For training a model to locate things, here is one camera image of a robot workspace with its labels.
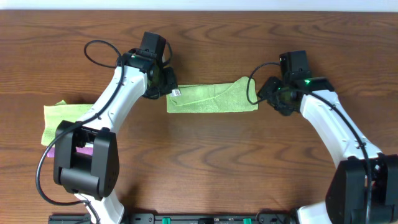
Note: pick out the folded purple cloth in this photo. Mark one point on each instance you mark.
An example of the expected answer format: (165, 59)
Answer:
(83, 150)

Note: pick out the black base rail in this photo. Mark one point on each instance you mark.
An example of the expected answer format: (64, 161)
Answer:
(260, 218)

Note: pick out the white cloth care label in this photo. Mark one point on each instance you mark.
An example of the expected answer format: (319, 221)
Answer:
(175, 92)

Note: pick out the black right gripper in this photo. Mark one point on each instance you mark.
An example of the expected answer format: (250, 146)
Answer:
(265, 91)

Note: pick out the light green microfiber cloth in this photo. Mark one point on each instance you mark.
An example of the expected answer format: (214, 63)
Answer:
(214, 98)

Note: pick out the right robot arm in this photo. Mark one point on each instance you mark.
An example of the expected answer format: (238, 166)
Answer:
(364, 186)

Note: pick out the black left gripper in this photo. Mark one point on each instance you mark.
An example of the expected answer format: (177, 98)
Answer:
(168, 82)

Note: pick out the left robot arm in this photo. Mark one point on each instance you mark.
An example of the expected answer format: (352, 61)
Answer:
(86, 160)

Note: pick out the folded green cloth on stack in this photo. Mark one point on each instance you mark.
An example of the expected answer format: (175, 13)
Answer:
(55, 114)

